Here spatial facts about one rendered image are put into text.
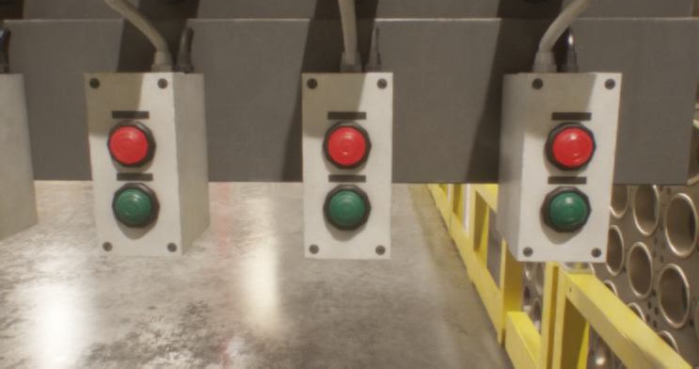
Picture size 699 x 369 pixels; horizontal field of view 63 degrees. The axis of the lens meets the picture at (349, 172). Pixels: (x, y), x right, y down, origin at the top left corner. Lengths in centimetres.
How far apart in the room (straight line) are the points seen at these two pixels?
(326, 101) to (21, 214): 32
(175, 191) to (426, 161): 23
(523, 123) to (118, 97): 32
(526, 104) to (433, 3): 16
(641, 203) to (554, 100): 246
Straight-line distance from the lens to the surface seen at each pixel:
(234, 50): 55
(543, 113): 47
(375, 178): 46
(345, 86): 45
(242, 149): 56
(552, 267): 124
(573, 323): 120
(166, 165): 48
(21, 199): 62
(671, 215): 266
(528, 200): 47
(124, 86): 49
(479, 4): 58
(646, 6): 62
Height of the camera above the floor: 77
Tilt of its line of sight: 10 degrees down
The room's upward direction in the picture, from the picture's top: straight up
